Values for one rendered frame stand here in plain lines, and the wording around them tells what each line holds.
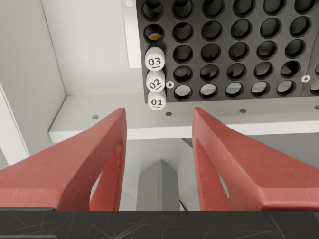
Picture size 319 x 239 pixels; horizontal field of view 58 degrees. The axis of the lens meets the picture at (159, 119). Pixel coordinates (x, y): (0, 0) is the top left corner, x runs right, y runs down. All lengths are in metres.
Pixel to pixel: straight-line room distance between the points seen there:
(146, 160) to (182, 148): 0.19
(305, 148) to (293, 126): 0.28
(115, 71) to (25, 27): 0.08
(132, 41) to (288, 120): 0.14
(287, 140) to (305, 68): 0.38
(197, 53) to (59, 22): 0.12
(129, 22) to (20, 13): 0.08
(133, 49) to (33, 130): 0.10
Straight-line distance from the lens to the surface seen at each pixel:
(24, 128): 0.21
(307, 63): 0.22
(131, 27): 0.24
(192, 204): 1.73
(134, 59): 0.25
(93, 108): 0.26
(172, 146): 1.36
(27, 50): 0.23
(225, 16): 0.19
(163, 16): 0.18
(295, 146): 0.56
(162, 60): 0.18
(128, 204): 1.72
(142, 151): 1.38
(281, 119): 0.25
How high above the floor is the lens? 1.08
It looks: 55 degrees down
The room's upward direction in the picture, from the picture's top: 180 degrees clockwise
